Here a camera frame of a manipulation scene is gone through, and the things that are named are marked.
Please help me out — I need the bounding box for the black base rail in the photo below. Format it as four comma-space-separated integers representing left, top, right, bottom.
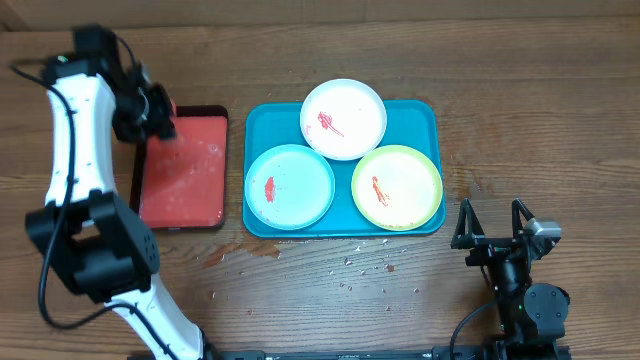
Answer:
127, 346, 572, 360

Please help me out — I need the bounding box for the black tray with red water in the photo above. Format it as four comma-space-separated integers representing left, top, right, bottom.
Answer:
129, 105, 228, 230

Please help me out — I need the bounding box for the blue plastic tray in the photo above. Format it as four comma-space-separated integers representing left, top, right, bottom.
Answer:
242, 99, 442, 239

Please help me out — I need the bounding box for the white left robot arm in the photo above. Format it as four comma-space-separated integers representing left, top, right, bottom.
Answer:
25, 53, 219, 359

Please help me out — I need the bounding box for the white plate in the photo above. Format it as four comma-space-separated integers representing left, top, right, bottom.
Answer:
299, 79, 387, 161

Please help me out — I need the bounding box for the light blue plate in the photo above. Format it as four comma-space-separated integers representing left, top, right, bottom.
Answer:
244, 144, 335, 231

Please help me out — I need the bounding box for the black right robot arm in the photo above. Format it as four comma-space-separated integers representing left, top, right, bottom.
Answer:
449, 199, 571, 359

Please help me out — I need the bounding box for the yellow-green plate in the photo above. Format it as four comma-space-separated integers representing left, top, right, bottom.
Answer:
351, 145, 443, 232

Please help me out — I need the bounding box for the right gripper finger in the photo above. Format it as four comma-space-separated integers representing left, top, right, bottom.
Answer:
511, 198, 534, 237
452, 198, 484, 241

